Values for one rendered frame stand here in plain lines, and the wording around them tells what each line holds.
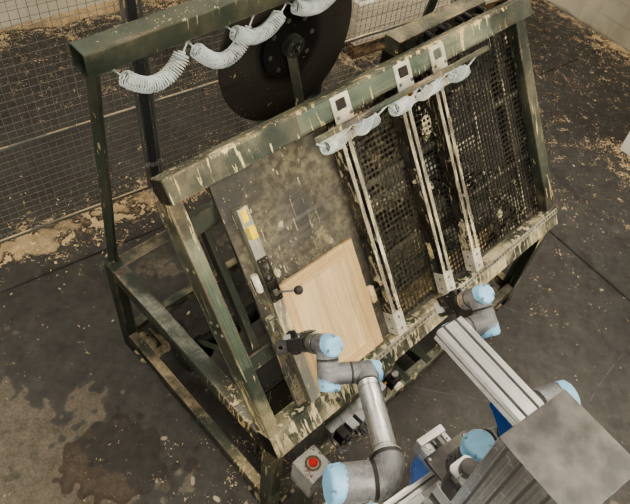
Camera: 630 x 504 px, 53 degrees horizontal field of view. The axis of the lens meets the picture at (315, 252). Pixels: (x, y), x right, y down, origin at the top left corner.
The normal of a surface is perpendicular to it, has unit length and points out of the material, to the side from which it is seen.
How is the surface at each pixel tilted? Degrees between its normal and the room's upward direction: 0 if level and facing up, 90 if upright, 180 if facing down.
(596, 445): 0
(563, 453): 0
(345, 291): 57
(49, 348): 0
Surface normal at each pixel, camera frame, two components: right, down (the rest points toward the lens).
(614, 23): -0.82, 0.39
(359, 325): 0.62, 0.15
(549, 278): 0.09, -0.64
